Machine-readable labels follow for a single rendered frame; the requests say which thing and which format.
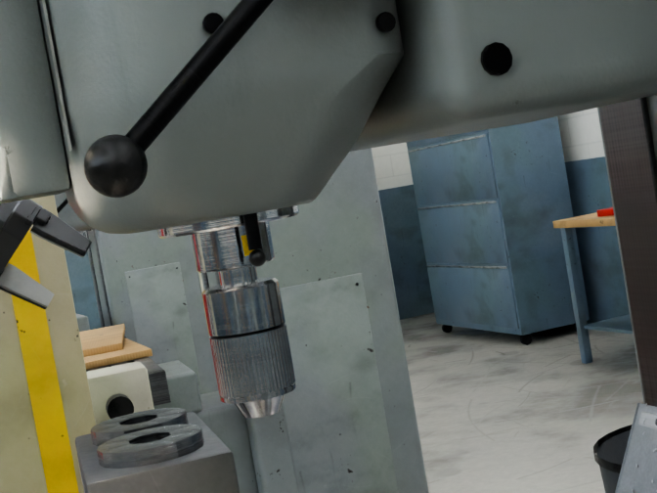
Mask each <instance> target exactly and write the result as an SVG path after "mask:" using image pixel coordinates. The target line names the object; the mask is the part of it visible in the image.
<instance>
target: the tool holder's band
mask: <svg viewBox="0 0 657 493"><path fill-rule="evenodd" d="M280 293H281V291H280V285H279V280H277V279H276V278H275V277H266V278H258V280H257V281H255V282H252V283H248V284H243V285H237V286H231V287H222V286H220V285H219V286H215V287H211V288H208V289H205V290H204V291H203V292H202V294H201V295H202V301H203V306H204V307H219V306H227V305H234V304H240V303H246V302H250V301H255V300H260V299H264V298H268V297H272V296H275V295H278V294H280Z"/></svg>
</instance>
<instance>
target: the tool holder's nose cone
mask: <svg viewBox="0 0 657 493"><path fill-rule="evenodd" d="M284 397H285V395H281V396H277V397H274V398H270V399H265V400H260V401H254V402H247V403H237V404H235V405H236V406H237V407H238V409H239V410H240V411H241V413H242V414H243V416H244V417H245V418H249V419H251V418H261V417H266V416H270V415H273V414H276V413H278V412H279V411H280V410H281V407H282V404H283V400H284Z"/></svg>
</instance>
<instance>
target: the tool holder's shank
mask: <svg viewBox="0 0 657 493"><path fill-rule="evenodd" d="M214 272H218V275H219V281H220V286H222V287H231V286H237V285H243V284H248V283H252V282H255V281H257V280H258V277H257V271H256V267H255V266H253V265H249V266H244V267H239V268H234V269H228V270H221V271H214Z"/></svg>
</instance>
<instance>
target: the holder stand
mask: <svg viewBox="0 0 657 493"><path fill-rule="evenodd" d="M75 446H76V451H77V457H78V459H77V460H78V462H79V467H80V472H81V478H82V479H81V480H82V483H83V489H84V493H240V488H239V482H238V476H237V471H236V465H235V459H234V454H233V452H232V451H231V450H230V449H229V448H228V447H227V446H226V445H225V444H224V443H223V442H222V440H221V439H220V438H219V437H218V436H217V435H216V434H215V433H214V432H213V431H212V430H211V429H210V428H209V427H208V426H207V425H206V424H205V423H204V422H203V421H202V419H201V418H200V417H199V416H198V415H197V414H196V413H194V412H190V413H187V411H186V410H185V409H182V408H162V409H152V410H148V411H142V412H136V413H132V414H128V415H124V416H120V417H116V418H113V419H110V420H107V421H104V422H101V423H99V424H97V425H95V426H93V427H92V428H91V433H90V434H85V435H81V436H77V437H76V438H75Z"/></svg>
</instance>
